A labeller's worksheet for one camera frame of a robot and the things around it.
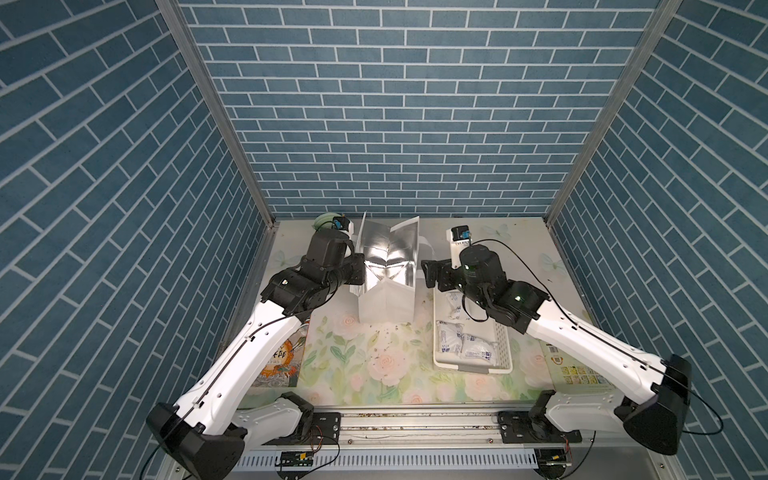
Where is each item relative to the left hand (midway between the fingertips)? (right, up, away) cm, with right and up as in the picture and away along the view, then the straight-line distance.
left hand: (369, 259), depth 72 cm
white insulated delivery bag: (+6, -1, +31) cm, 31 cm away
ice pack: (+22, -24, +14) cm, 36 cm away
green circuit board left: (-18, -49, 0) cm, 52 cm away
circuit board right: (+44, -49, -2) cm, 66 cm away
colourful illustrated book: (-25, -31, +11) cm, 41 cm away
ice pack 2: (+30, -26, +12) cm, 41 cm away
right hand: (+17, 0, +2) cm, 17 cm away
